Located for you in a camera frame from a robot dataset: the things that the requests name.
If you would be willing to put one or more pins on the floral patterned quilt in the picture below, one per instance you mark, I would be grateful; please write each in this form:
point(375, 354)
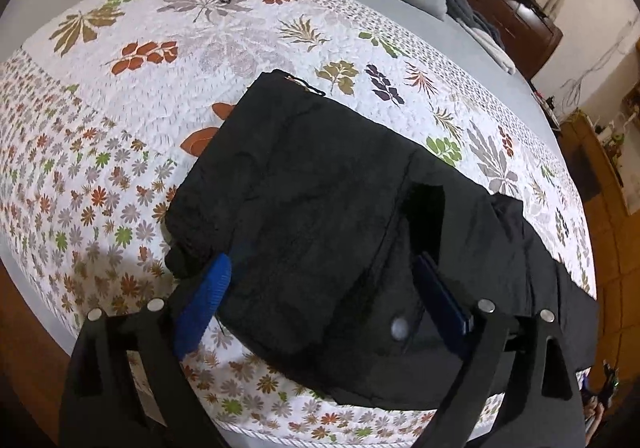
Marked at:
point(125, 127)

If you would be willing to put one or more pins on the dark wooden headboard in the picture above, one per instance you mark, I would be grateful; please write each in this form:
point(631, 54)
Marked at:
point(505, 2)

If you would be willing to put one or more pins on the black pants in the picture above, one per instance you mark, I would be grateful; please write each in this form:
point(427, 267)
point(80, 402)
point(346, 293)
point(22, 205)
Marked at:
point(310, 208)

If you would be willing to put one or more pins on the wooden desk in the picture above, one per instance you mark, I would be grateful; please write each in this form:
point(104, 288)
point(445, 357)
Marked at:
point(600, 162)

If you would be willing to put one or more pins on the white cloth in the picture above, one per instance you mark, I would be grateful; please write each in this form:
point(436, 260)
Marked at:
point(495, 52)

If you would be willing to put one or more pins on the white power strip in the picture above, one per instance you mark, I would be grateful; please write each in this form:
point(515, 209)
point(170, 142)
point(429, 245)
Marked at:
point(545, 100)

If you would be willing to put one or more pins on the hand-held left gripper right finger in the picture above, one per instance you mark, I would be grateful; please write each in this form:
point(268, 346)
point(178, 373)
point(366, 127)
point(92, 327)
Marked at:
point(445, 300)

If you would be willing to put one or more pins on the grey crumpled clothes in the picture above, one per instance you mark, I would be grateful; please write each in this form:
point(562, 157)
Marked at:
point(470, 12)

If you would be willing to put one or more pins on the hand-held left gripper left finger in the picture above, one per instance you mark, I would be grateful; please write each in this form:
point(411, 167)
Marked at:
point(205, 298)

